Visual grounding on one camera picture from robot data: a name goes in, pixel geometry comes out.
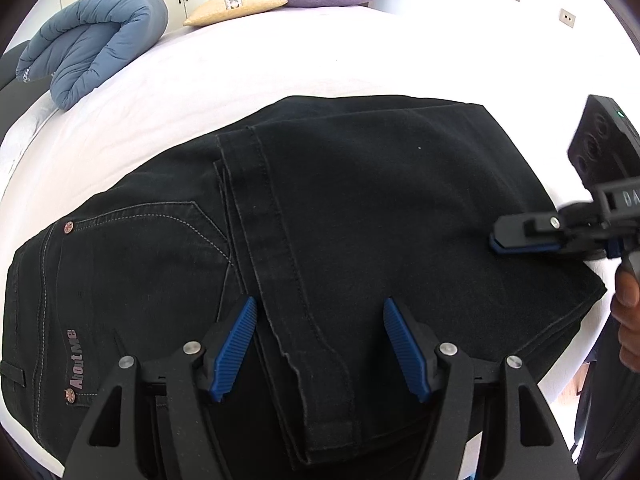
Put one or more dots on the grey padded headboard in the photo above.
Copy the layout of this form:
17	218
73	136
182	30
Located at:
15	85

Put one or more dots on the yellow pillow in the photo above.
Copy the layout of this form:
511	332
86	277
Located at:
235	7

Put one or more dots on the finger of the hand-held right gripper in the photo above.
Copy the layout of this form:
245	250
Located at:
525	246

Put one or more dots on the blue folded duvet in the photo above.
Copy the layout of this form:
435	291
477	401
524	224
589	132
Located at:
95	35

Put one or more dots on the person's leg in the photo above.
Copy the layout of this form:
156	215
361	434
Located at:
607	410

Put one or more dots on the bed with white sheet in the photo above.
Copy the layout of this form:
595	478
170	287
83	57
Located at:
350	50

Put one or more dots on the white pillow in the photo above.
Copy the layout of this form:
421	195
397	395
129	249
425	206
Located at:
25	145

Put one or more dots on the person's right hand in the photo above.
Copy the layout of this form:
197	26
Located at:
629	305

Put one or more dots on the black pants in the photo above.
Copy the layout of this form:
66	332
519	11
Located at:
350	200

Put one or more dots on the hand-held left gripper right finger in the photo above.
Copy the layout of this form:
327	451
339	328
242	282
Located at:
407	355

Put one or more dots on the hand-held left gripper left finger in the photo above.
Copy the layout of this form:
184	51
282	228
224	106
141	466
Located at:
230	355

